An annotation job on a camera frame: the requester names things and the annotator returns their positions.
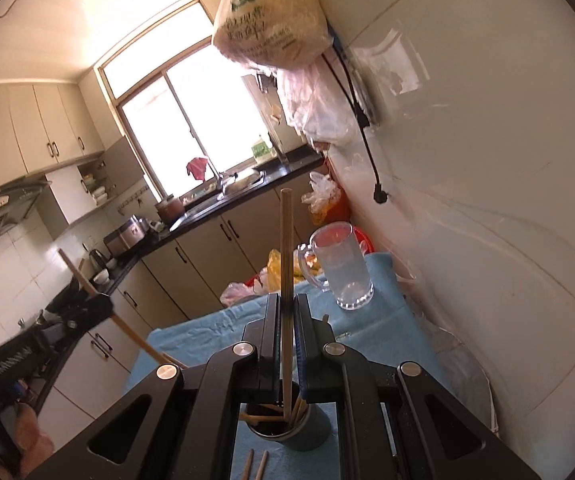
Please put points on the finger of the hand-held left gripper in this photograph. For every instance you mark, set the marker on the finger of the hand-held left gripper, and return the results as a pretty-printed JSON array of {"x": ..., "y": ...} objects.
[{"x": 94, "y": 310}]

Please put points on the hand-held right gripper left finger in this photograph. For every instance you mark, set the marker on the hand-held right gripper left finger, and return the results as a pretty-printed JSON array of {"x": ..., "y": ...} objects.
[{"x": 272, "y": 340}]

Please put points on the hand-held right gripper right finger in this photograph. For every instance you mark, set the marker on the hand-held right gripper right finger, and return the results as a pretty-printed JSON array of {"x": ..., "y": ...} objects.
[{"x": 303, "y": 345}]

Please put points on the wooden chopstick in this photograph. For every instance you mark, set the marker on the wooden chopstick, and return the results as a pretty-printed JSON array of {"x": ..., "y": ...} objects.
[
  {"x": 248, "y": 466},
  {"x": 285, "y": 240},
  {"x": 132, "y": 335},
  {"x": 261, "y": 466}
]

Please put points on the bunch of wooden chopsticks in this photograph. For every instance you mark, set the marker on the bunch of wooden chopsticks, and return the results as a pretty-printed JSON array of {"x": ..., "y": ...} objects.
[{"x": 257, "y": 417}]

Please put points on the dark grey utensil holder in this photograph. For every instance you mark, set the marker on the dark grey utensil holder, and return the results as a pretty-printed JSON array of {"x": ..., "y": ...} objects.
[{"x": 313, "y": 431}]

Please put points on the person's left hand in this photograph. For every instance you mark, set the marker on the person's left hand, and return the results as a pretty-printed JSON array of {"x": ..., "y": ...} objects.
[{"x": 32, "y": 435}]

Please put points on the steel kettle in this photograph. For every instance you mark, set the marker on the steel kettle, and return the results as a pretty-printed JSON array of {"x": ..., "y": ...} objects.
[{"x": 97, "y": 260}]

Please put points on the pink plastic bag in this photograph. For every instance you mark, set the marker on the pink plastic bag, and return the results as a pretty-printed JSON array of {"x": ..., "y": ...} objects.
[{"x": 237, "y": 294}]

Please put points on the yellow plastic bag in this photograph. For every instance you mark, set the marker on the yellow plastic bag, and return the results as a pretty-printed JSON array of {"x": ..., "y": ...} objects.
[{"x": 275, "y": 270}]

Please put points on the silver rice cooker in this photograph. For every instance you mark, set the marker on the silver rice cooker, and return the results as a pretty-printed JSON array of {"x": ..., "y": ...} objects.
[{"x": 125, "y": 237}]

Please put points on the blue tablecloth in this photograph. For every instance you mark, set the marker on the blue tablecloth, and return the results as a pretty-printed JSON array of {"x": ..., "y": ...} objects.
[{"x": 382, "y": 330}]

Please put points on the clear glass mug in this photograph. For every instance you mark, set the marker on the clear glass mug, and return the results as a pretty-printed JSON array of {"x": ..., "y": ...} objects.
[{"x": 347, "y": 270}]

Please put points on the cream base cabinets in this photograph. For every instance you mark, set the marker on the cream base cabinets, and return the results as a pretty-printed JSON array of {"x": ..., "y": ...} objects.
[{"x": 202, "y": 260}]

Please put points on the red plastic basin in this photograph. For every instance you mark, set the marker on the red plastic basin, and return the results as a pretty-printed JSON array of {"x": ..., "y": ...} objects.
[{"x": 365, "y": 242}]

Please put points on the brown clay pot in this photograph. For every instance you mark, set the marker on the brown clay pot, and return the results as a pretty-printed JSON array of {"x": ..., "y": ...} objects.
[{"x": 169, "y": 210}]

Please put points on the orange plastic bag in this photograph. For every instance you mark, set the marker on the orange plastic bag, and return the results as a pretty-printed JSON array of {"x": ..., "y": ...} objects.
[{"x": 330, "y": 205}]

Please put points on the pink cloth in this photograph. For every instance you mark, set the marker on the pink cloth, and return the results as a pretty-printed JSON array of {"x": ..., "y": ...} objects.
[{"x": 197, "y": 167}]

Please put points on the black kitchen countertop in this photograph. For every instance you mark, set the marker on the black kitchen countertop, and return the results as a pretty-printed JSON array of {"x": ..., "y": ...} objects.
[{"x": 292, "y": 165}]

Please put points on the steel faucet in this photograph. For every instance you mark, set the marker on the steel faucet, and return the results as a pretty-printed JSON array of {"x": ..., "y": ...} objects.
[{"x": 216, "y": 172}]

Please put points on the green bottle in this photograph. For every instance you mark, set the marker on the green bottle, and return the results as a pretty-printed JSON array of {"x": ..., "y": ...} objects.
[{"x": 262, "y": 151}]

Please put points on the kitchen window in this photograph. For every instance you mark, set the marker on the kitchen window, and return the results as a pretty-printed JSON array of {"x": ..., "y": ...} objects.
[{"x": 192, "y": 110}]

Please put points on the printed plastic bag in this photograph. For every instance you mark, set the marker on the printed plastic bag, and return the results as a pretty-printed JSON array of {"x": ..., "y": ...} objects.
[{"x": 267, "y": 15}]

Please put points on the open wall cabinet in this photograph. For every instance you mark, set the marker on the open wall cabinet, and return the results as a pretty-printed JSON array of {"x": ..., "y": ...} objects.
[{"x": 117, "y": 165}]

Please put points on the cream wall cabinets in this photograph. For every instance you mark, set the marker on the cream wall cabinets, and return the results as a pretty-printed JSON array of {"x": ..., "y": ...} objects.
[{"x": 32, "y": 130}]

